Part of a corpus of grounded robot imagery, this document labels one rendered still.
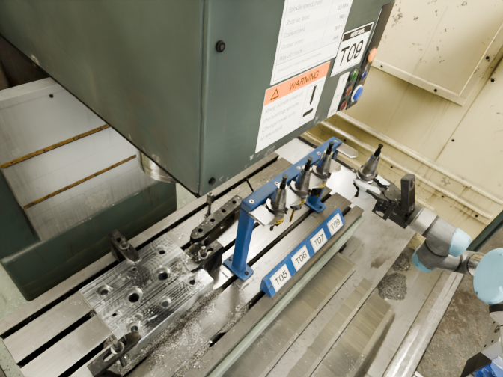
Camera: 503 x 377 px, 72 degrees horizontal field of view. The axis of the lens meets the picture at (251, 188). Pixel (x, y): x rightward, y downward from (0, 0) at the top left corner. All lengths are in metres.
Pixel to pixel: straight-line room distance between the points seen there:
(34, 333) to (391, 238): 1.33
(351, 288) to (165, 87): 1.20
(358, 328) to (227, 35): 1.19
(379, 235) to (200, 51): 1.37
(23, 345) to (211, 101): 0.92
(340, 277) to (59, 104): 1.14
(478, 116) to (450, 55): 0.23
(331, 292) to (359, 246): 0.29
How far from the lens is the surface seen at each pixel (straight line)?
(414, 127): 1.54
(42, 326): 1.17
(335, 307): 1.39
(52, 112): 1.07
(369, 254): 1.59
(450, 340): 2.51
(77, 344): 1.12
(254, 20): 0.40
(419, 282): 1.71
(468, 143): 1.51
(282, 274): 1.15
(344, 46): 0.61
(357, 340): 1.37
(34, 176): 1.16
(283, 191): 0.90
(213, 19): 0.36
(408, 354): 1.35
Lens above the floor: 1.90
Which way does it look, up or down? 44 degrees down
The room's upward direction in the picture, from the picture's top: 10 degrees clockwise
